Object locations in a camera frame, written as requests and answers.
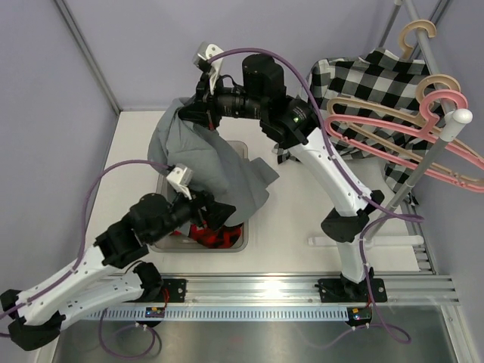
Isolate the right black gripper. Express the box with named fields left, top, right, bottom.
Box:
left=177, top=71, right=266, bottom=132

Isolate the red black plaid shirt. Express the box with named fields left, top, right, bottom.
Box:
left=188, top=224, right=244, bottom=249

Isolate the grey shirt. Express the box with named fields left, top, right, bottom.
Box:
left=147, top=98, right=279, bottom=227

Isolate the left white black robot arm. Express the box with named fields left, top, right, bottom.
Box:
left=1, top=192, right=236, bottom=351

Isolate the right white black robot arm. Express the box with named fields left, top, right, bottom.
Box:
left=178, top=48, right=384, bottom=303

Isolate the black white plaid shirt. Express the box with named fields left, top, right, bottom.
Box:
left=306, top=48, right=431, bottom=192

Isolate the clear plastic bin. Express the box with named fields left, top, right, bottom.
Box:
left=151, top=141, right=251, bottom=253

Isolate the silver clothes rack pole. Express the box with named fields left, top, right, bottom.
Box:
left=308, top=0, right=473, bottom=250

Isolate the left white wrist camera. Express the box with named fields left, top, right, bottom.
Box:
left=166, top=163, right=193, bottom=200

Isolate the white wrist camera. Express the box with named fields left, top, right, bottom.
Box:
left=193, top=42, right=224, bottom=95
left=166, top=163, right=193, bottom=200

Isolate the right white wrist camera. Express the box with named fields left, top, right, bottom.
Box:
left=193, top=42, right=224, bottom=95

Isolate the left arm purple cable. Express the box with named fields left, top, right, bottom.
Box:
left=0, top=160, right=173, bottom=358

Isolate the white slotted cable duct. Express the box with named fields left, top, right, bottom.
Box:
left=84, top=306, right=349, bottom=321

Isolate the aluminium mounting rail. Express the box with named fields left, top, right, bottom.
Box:
left=48, top=275, right=461, bottom=306

